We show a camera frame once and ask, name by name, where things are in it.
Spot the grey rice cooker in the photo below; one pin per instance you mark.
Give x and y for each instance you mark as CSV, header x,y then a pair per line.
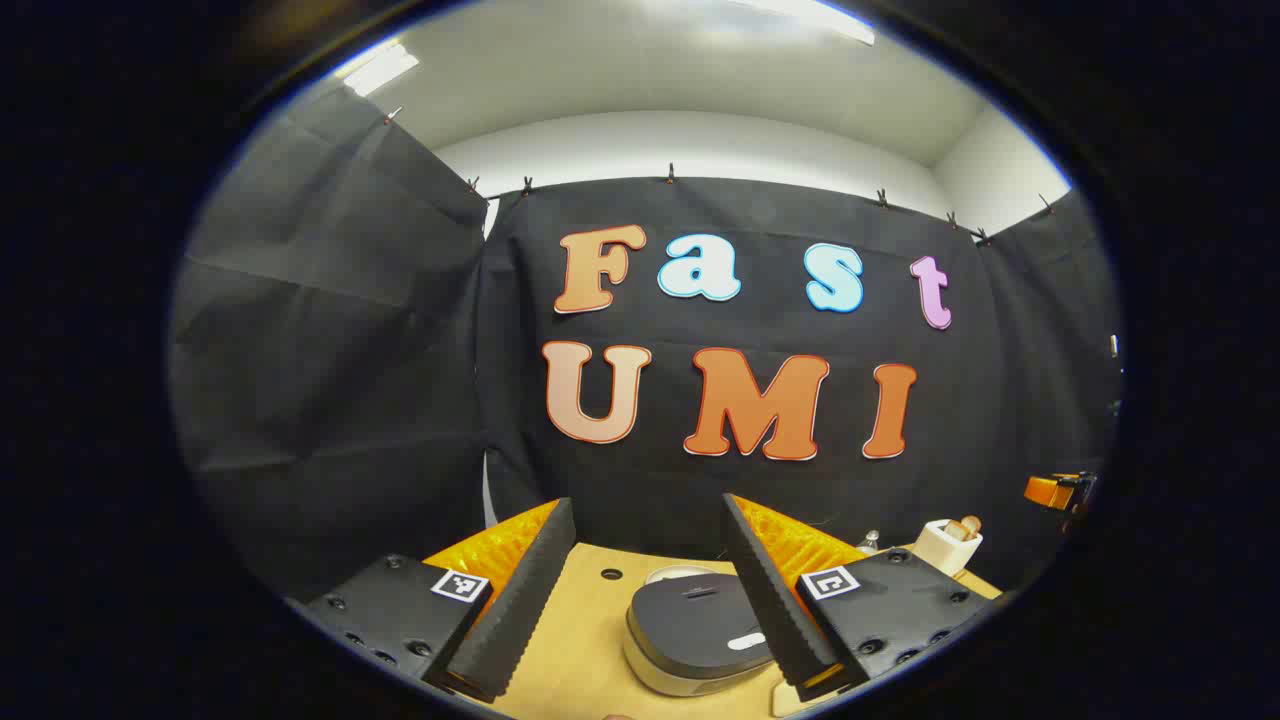
x,y
690,625

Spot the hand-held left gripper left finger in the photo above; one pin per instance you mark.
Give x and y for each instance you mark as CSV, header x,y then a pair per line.
x,y
520,610

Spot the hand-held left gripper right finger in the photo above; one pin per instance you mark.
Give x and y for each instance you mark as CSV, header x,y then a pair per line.
x,y
770,600

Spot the black backdrop cloth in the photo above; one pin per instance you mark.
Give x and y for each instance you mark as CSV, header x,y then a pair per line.
x,y
350,380

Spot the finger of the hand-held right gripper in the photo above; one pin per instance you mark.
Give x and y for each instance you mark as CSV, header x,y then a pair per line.
x,y
1050,490

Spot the ceiling light panel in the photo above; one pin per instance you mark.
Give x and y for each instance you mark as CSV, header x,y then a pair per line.
x,y
380,70

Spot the toast bread slice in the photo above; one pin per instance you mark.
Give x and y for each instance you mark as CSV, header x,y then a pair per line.
x,y
965,526

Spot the green label bottle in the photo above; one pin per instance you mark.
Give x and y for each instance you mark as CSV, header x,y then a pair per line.
x,y
869,541

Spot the white toaster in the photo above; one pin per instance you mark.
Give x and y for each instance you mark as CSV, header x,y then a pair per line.
x,y
940,548

